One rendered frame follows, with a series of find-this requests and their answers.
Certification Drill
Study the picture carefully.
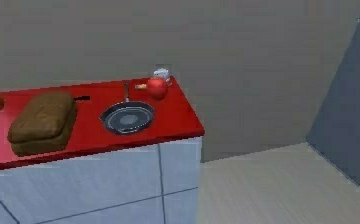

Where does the black frying pan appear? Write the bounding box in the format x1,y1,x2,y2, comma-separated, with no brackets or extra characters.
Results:
99,82,156,136

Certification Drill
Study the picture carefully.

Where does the white cupboard with red worktop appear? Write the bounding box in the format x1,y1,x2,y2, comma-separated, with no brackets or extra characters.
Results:
0,76,206,224

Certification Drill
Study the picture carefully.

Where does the brown bread loaf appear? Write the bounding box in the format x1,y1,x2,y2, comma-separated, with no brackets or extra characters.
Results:
6,90,79,158

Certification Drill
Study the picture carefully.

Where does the red round kettle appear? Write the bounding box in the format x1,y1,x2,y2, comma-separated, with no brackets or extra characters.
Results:
134,76,169,100

